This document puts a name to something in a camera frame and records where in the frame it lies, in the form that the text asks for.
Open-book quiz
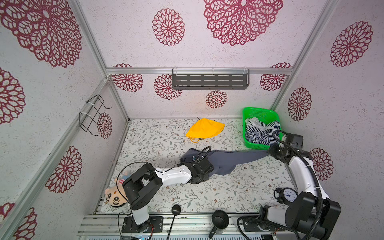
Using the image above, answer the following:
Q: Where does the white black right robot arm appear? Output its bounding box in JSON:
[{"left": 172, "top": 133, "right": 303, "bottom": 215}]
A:
[{"left": 258, "top": 142, "right": 341, "bottom": 240}]

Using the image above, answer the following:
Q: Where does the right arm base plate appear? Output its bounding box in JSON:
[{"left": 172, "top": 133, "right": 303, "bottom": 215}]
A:
[{"left": 240, "top": 216, "right": 285, "bottom": 232}]

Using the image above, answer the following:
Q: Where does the striped tank top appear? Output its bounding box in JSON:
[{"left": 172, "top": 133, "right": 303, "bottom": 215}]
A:
[{"left": 245, "top": 118, "right": 281, "bottom": 146}]

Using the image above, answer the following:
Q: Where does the grey wall shelf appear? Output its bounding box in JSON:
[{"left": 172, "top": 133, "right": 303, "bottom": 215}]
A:
[{"left": 171, "top": 69, "right": 250, "bottom": 90}]

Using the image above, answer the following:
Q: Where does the black ladle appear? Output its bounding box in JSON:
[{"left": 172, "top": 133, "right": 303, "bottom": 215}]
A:
[{"left": 167, "top": 204, "right": 182, "bottom": 240}]

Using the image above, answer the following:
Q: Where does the grey blue tank top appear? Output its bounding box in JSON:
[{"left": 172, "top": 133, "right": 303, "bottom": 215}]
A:
[{"left": 180, "top": 147, "right": 269, "bottom": 177}]

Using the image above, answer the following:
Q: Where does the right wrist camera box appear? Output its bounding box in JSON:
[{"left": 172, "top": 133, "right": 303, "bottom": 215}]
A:
[{"left": 286, "top": 134, "right": 304, "bottom": 150}]

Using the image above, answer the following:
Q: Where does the yellow fabric hat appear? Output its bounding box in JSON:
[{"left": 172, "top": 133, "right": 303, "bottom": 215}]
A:
[{"left": 186, "top": 119, "right": 225, "bottom": 143}]

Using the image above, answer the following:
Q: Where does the round pressure gauge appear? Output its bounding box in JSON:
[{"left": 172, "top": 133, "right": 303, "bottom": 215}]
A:
[{"left": 274, "top": 188, "right": 298, "bottom": 205}]

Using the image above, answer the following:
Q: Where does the cartoon boy plush doll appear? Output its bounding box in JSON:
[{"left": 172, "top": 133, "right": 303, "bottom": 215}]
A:
[{"left": 105, "top": 172, "right": 130, "bottom": 208}]

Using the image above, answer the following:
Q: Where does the black wire wall rack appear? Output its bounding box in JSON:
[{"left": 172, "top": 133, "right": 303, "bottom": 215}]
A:
[{"left": 78, "top": 95, "right": 113, "bottom": 139}]

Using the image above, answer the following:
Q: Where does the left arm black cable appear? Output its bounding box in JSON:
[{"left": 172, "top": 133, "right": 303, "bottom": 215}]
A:
[{"left": 115, "top": 146, "right": 212, "bottom": 205}]

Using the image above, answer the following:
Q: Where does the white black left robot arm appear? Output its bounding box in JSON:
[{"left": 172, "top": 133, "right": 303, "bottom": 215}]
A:
[{"left": 122, "top": 159, "right": 214, "bottom": 226}]

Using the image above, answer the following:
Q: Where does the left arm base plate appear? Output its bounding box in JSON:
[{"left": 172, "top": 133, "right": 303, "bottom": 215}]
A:
[{"left": 121, "top": 216, "right": 164, "bottom": 233}]

